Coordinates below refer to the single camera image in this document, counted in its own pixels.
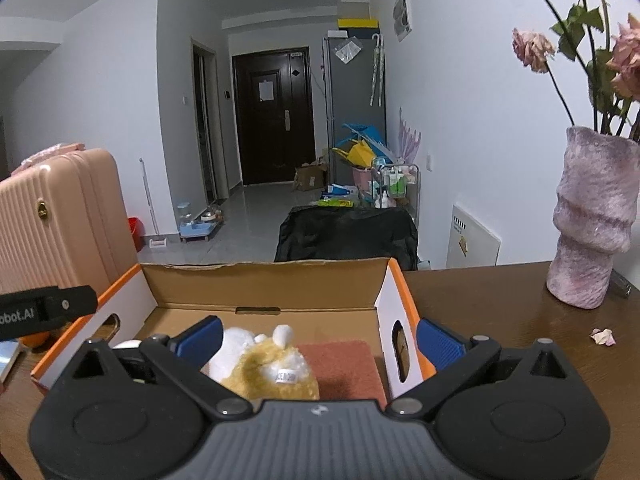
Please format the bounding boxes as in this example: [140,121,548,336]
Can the orange fruit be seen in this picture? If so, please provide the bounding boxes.
[20,332,50,349]

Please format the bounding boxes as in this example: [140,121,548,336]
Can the white plush toy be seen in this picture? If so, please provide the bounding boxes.
[201,327,267,384]

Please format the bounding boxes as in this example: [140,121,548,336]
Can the blue tissue pack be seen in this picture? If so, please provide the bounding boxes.
[0,339,23,384]

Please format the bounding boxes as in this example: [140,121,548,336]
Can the yellow plush toy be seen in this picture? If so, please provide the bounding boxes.
[221,325,320,402]

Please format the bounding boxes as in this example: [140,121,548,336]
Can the pink ribbed suitcase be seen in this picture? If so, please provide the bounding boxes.
[1,144,137,294]

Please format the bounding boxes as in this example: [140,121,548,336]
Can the brown cloth pad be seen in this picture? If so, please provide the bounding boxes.
[299,340,387,408]

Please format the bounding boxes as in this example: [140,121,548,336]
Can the white floor mop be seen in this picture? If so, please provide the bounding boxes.
[139,157,167,250]

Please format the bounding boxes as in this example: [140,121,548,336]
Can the orange cardboard box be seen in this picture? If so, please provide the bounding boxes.
[30,258,436,396]

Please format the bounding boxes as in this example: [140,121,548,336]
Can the blue pet feeder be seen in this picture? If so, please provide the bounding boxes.
[177,202,224,243]

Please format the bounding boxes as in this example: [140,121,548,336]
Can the red bucket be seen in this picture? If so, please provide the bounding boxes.
[128,217,143,252]

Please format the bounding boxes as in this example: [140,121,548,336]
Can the black covered furniture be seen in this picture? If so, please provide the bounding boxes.
[274,206,419,271]

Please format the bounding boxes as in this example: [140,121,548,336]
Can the fallen pink petal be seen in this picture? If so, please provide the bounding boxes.
[590,328,616,347]

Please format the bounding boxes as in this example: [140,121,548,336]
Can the metal trolley with bottles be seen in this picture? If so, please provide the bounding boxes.
[370,157,421,219]

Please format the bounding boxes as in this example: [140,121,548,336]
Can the cardboard box on floor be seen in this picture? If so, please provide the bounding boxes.
[293,162,328,192]

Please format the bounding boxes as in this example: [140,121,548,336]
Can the purple textured vase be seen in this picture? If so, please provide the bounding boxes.
[546,126,639,310]

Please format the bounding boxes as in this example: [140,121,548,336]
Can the purple coral decoration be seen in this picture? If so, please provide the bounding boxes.
[398,108,422,164]

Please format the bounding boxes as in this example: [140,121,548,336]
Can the dark entrance door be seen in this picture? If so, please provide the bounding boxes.
[232,47,316,185]

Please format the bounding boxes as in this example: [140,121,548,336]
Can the hanging umbrellas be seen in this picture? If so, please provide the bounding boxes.
[370,32,385,107]

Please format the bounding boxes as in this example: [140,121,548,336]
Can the grey refrigerator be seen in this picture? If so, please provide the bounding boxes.
[322,37,386,185]

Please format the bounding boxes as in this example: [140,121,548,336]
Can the dried pink roses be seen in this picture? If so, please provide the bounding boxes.
[511,0,639,142]

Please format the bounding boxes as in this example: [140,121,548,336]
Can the yellow box on refrigerator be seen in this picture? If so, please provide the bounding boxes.
[337,18,378,29]

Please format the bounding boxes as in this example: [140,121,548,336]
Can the wall electrical box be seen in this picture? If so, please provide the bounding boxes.
[393,0,412,42]

